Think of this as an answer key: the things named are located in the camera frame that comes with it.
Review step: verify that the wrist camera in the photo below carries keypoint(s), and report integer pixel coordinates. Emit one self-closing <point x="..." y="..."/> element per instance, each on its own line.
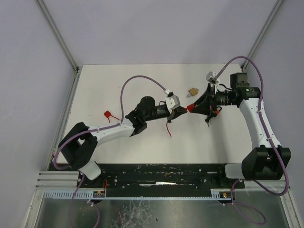
<point x="211" y="77"/>
<point x="172" y="101"/>

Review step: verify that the orange black padlock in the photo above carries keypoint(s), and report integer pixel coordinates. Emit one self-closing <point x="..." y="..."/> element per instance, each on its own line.
<point x="218" y="110"/>

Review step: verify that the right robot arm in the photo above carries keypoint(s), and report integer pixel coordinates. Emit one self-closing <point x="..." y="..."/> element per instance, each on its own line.
<point x="268" y="158"/>

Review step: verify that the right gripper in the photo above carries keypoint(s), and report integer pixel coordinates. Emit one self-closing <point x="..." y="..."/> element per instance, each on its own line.
<point x="211" y="102"/>

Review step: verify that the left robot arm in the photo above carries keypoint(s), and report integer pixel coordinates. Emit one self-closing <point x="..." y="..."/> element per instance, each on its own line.
<point x="81" y="141"/>

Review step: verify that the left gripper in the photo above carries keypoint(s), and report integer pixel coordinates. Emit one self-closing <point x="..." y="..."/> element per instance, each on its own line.
<point x="171" y="112"/>

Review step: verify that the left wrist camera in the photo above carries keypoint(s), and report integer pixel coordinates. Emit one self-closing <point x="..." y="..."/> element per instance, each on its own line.
<point x="172" y="101"/>

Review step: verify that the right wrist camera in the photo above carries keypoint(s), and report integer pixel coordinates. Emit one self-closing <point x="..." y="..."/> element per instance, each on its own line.
<point x="211" y="77"/>

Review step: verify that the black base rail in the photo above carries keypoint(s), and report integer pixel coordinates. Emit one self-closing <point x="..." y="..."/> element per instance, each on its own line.
<point x="159" y="181"/>

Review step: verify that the small red cable padlock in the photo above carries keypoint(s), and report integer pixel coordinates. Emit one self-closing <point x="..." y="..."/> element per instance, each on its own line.
<point x="189" y="108"/>

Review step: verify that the brass padlock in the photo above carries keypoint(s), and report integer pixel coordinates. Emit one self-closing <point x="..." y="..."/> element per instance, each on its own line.
<point x="192" y="92"/>

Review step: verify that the white slotted cable duct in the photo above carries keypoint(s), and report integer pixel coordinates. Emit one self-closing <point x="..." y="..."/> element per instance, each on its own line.
<point x="81" y="194"/>

